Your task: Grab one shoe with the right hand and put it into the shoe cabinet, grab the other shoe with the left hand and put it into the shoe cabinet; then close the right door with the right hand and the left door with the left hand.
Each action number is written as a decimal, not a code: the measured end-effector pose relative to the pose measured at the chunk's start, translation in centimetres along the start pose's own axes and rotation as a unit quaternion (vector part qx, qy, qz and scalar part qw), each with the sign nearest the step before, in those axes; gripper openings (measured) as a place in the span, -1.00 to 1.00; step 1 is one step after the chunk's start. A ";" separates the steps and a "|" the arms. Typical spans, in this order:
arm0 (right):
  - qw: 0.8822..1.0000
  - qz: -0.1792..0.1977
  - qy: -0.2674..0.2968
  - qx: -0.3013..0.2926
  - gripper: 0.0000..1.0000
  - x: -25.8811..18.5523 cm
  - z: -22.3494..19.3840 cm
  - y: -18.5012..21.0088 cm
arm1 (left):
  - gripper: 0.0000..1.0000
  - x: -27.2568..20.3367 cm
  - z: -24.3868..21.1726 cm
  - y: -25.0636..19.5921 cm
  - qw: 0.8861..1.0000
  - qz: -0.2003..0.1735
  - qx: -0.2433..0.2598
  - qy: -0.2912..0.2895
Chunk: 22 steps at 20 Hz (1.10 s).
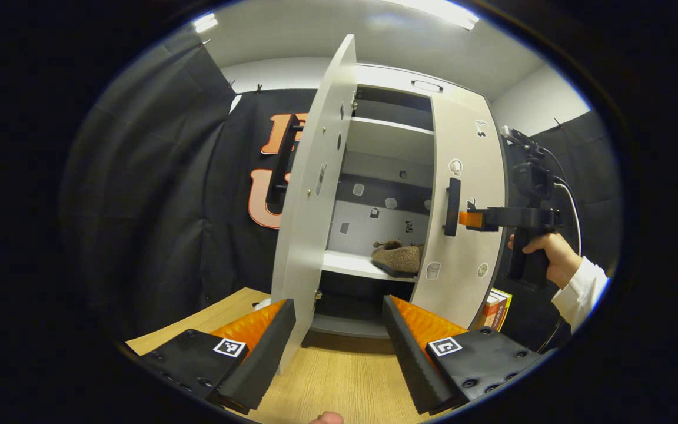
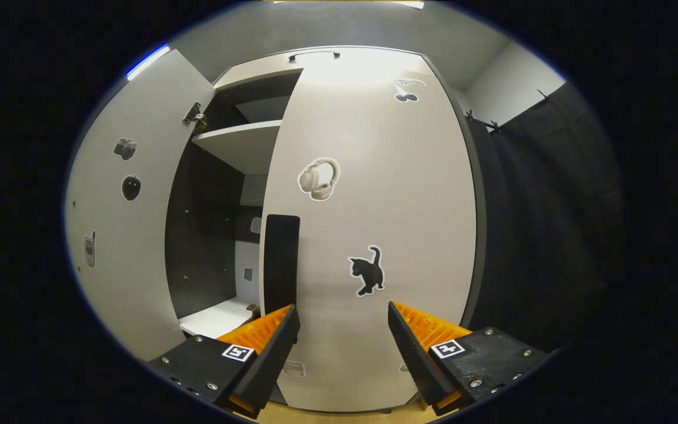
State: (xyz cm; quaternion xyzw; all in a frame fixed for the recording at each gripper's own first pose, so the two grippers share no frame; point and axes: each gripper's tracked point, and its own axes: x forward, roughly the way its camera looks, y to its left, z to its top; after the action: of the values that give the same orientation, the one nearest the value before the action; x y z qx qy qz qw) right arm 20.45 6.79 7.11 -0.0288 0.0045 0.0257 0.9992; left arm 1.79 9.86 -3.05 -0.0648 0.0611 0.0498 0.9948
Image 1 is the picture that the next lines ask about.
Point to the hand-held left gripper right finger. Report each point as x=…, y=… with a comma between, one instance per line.
x=412, y=359

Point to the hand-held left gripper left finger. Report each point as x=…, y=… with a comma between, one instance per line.
x=262, y=359

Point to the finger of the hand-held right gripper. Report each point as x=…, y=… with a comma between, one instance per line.
x=495, y=218

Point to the white cabinet door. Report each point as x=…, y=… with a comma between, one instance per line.
x=309, y=224
x=468, y=282

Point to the brown fuzzy shoe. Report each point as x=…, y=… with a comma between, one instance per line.
x=398, y=258

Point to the white shoe cabinet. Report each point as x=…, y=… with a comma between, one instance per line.
x=386, y=141

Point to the grey cabinet base board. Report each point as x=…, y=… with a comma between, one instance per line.
x=345, y=327

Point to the metal door hinge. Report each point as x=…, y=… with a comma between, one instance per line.
x=354, y=101
x=317, y=295

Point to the white cabinet shelf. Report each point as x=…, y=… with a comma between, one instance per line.
x=389, y=141
x=351, y=265

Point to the white cabinet drawer front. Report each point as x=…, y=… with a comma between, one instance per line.
x=386, y=75

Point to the small white object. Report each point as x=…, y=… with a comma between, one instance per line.
x=262, y=304

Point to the long ceiling light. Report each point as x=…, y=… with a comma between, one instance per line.
x=442, y=10

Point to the small ceiling light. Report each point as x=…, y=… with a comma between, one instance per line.
x=205, y=22

